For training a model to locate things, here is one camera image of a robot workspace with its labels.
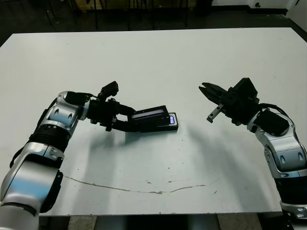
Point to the black metal chair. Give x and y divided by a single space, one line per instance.
96 21

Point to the dark robot lower body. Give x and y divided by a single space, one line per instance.
156 222

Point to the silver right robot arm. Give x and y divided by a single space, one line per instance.
287 148

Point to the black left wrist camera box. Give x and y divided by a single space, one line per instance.
110 87

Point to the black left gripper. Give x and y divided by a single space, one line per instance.
103 112

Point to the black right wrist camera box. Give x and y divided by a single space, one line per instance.
245 87

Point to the round black wall fixture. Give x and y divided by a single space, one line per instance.
258 4

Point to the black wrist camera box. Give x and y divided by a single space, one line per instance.
245 87
110 87

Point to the black box base white inlay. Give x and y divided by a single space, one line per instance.
165 130

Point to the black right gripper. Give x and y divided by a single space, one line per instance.
239 110

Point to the black waste bin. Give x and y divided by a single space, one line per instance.
204 7

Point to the black box lid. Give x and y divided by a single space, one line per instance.
151 117

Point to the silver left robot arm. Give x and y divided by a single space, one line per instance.
55 115

